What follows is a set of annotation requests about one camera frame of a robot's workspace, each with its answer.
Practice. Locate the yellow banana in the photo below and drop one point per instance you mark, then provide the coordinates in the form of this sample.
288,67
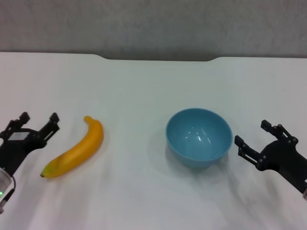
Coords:
79,151

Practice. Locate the blue plastic bowl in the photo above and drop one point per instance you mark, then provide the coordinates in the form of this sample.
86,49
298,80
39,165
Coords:
199,146

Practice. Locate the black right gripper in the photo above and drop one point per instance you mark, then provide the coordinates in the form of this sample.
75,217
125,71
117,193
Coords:
285,160

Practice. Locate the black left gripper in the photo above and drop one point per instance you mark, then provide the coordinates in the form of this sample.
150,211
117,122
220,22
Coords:
16,146

